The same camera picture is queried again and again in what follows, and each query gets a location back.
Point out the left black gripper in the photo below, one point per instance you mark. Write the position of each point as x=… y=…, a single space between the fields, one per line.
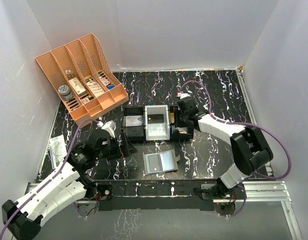
x=126 y=149

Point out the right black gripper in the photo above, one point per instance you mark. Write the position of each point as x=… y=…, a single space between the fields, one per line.
x=177 y=122

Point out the black and white tray set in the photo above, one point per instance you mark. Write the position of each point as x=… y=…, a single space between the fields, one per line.
x=153 y=132

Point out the grey leather card holder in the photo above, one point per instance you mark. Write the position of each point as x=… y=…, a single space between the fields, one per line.
x=169 y=161

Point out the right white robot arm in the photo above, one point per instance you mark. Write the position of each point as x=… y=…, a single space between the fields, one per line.
x=249 y=147

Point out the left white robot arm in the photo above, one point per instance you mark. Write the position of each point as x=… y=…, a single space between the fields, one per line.
x=67 y=184

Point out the dark patterned card in tray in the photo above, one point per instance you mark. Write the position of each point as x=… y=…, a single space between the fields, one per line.
x=182 y=130

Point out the gold card in tray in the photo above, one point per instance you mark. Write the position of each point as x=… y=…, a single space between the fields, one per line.
x=172 y=119

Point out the black card in white tray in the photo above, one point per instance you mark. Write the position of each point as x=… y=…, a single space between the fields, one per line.
x=155 y=118

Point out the cards in black tray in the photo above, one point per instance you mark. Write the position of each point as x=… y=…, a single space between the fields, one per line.
x=133 y=120

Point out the white label cards stack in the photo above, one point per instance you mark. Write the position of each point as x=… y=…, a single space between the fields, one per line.
x=94 y=87

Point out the blue small item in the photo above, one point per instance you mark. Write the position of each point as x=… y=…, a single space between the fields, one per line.
x=110 y=86

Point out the white printed paper sheet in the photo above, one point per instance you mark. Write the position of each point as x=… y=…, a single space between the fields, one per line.
x=57 y=149

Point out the small pink white packet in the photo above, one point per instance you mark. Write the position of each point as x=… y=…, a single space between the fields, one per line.
x=104 y=79

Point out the small round patterned tin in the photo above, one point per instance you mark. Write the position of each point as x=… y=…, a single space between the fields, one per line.
x=65 y=92

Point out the white pink box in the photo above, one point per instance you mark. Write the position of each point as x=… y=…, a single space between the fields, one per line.
x=77 y=86

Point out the orange plastic desk organizer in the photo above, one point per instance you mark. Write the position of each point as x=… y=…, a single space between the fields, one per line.
x=81 y=76

